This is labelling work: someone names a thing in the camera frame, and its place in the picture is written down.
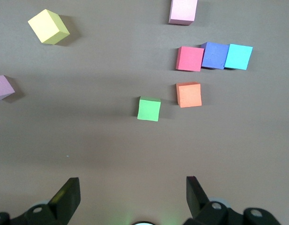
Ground orange foam block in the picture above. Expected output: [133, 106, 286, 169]
[175, 81, 203, 108]

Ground yellow foam block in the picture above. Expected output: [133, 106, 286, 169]
[27, 8, 71, 45]

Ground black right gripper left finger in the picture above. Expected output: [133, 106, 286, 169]
[24, 177, 81, 225]

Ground green foam block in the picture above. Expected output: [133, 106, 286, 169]
[137, 96, 162, 122]

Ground red foam block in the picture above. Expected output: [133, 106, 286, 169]
[175, 45, 205, 72]

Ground brown table cover sheet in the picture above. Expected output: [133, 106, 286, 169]
[0, 0, 289, 225]

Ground purple foam block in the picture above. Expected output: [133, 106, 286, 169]
[200, 41, 230, 70]

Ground light blue foam block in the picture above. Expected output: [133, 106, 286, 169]
[224, 43, 253, 71]

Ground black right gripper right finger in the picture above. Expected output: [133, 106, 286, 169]
[183, 176, 230, 225]

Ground pink foam block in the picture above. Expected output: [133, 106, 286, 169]
[168, 0, 198, 26]
[0, 75, 16, 102]

